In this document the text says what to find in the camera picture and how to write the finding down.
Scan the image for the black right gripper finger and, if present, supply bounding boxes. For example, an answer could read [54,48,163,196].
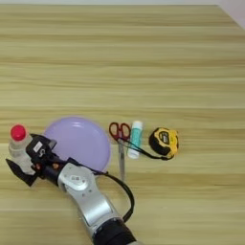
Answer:
[5,158,38,188]
[45,137,58,151]

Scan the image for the purple round plate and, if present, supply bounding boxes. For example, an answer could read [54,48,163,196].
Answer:
[42,116,112,174]

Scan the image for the red handled scissors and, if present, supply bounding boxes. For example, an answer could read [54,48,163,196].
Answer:
[108,122,132,183]

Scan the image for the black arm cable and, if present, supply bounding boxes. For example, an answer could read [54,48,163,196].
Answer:
[67,157,136,224]

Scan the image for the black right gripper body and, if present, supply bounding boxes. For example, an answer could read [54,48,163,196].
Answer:
[31,148,71,187]

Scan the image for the clear bottle red cap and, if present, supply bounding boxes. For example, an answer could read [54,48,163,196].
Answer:
[8,123,36,177]

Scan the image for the yellow black tape measure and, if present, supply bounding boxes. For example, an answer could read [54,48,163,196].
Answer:
[117,126,180,162]

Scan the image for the teal white glue stick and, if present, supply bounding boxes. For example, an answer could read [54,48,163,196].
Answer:
[126,120,145,160]

